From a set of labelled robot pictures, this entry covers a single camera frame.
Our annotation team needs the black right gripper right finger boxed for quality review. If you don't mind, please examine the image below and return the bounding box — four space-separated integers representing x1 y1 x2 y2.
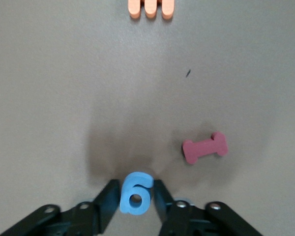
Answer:
153 179 264 236

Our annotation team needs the red foam letter I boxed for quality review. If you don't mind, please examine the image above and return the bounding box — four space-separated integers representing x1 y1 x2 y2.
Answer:
181 131 229 165

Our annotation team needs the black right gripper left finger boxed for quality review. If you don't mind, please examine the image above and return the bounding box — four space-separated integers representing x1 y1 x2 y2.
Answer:
0 179 121 236

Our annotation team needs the blue foam number 6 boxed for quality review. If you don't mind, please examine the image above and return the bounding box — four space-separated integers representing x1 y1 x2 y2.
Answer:
119 171 154 216

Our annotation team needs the orange foam letter E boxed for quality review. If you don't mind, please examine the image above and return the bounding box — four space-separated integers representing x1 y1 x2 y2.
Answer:
127 0 175 20

